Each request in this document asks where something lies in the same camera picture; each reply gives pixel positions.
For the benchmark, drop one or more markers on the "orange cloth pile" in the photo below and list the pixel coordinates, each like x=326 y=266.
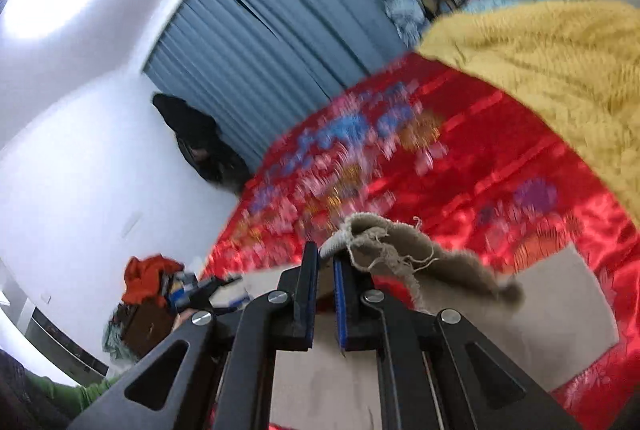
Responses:
x=143 y=279

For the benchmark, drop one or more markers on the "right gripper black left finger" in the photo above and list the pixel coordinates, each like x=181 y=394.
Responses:
x=215 y=372

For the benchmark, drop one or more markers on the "beige pants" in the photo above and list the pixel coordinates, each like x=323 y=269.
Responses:
x=551 y=319

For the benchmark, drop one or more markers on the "brown wooden cabinet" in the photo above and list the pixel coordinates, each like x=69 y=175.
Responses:
x=146 y=327

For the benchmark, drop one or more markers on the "yellow knitted blanket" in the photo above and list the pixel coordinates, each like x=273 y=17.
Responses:
x=575 y=63

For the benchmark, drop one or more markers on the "red floral satin bedspread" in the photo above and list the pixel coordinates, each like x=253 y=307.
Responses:
x=424 y=144

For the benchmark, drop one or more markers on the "blue grey curtain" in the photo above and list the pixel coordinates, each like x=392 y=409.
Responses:
x=260 y=67

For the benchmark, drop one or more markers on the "patterned blue white pillow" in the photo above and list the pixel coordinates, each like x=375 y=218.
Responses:
x=411 y=18

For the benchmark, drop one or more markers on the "black hanging garment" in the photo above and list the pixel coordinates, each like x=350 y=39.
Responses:
x=199 y=141

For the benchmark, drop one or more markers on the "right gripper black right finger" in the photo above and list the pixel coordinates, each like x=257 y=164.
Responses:
x=436 y=371

